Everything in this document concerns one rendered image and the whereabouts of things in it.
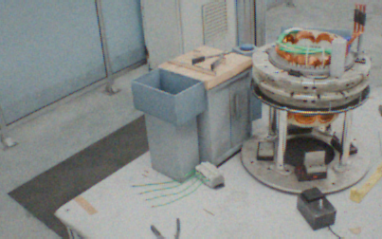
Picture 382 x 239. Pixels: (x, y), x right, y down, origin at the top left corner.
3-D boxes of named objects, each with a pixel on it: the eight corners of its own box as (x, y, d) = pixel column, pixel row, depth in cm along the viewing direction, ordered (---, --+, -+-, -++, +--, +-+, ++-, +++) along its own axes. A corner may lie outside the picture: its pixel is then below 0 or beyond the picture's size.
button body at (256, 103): (262, 118, 154) (262, 48, 142) (245, 123, 151) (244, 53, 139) (250, 110, 160) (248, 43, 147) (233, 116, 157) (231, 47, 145)
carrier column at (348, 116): (344, 169, 121) (353, 103, 111) (336, 166, 123) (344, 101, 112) (348, 165, 123) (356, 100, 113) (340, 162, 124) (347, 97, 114)
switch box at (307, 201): (313, 230, 104) (316, 213, 102) (295, 207, 113) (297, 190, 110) (335, 224, 106) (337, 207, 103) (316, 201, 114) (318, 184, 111)
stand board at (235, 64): (208, 90, 116) (208, 82, 115) (157, 74, 128) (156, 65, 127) (253, 65, 128) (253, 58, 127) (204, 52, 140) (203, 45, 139)
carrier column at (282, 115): (281, 174, 122) (284, 106, 112) (274, 171, 124) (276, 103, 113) (286, 169, 124) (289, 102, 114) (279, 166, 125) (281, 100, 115)
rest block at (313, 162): (302, 164, 122) (303, 149, 119) (321, 162, 122) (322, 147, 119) (306, 174, 118) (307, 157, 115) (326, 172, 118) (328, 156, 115)
